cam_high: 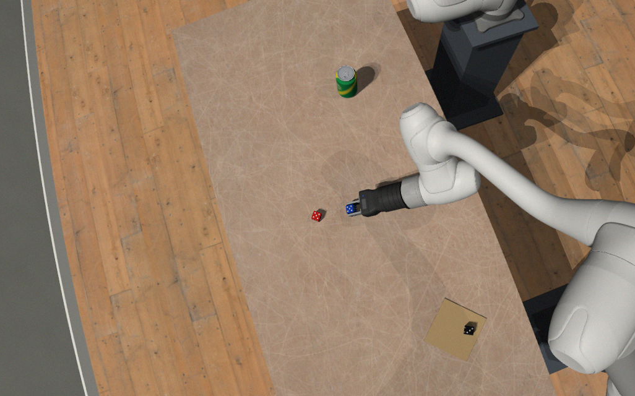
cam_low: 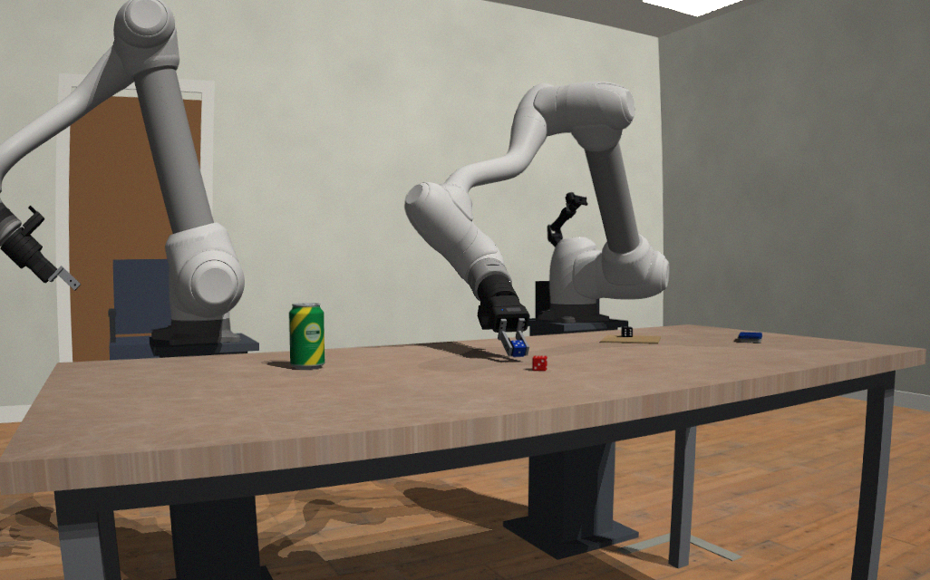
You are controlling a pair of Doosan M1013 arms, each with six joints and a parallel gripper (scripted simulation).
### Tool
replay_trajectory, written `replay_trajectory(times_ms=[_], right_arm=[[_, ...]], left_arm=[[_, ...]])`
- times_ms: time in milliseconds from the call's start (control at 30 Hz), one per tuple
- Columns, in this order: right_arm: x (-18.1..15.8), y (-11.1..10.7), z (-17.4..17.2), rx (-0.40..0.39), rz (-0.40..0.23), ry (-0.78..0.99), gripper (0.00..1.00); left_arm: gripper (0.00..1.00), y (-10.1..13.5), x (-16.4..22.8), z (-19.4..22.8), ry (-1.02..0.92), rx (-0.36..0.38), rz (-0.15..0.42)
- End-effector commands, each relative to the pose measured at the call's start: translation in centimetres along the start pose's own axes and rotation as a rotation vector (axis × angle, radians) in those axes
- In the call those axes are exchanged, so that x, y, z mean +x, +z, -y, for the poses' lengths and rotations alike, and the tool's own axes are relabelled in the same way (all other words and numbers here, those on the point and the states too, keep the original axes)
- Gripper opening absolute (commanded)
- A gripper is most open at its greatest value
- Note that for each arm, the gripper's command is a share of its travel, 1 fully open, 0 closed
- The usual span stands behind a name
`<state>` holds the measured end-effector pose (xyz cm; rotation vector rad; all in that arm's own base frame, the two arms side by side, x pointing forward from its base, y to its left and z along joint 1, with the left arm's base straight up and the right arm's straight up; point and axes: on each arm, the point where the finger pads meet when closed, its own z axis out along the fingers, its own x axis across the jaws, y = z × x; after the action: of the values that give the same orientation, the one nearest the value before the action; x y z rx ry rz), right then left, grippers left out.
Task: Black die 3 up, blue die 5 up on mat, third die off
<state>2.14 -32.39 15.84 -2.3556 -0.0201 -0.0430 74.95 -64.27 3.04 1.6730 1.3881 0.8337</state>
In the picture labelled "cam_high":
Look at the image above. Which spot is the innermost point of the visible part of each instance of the green soda can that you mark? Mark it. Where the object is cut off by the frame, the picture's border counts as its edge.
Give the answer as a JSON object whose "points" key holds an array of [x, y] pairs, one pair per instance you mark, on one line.
{"points": [[346, 81]]}

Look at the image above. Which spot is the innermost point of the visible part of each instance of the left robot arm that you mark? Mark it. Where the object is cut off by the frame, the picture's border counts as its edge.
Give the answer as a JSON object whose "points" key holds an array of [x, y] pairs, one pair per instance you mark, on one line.
{"points": [[593, 325]]}

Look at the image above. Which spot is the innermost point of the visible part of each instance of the tan square mat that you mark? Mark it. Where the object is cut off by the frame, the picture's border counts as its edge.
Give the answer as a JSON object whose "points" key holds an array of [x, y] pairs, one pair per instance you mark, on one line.
{"points": [[447, 329]]}

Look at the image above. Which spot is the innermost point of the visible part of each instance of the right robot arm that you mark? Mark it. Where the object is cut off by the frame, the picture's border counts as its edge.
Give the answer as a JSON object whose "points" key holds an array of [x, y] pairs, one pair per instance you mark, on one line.
{"points": [[486, 14]]}

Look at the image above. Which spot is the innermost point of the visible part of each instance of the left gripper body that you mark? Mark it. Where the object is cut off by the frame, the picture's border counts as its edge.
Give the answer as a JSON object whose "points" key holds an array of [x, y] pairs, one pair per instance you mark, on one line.
{"points": [[404, 194]]}

